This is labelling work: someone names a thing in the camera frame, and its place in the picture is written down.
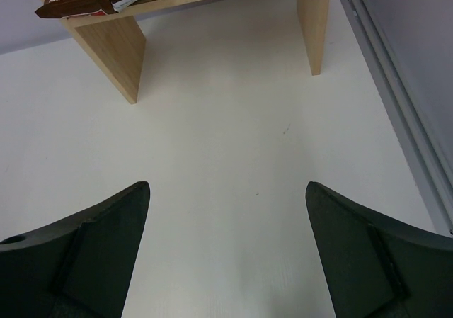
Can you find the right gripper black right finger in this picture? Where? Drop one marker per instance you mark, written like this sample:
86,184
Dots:
375,265

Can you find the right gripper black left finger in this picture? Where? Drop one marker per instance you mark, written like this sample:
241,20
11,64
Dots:
78,266

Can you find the wooden two-tier shelf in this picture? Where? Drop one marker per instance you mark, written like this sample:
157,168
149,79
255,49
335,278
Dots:
117,44

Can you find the grey aluminium corner post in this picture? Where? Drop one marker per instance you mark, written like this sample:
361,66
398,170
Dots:
407,45

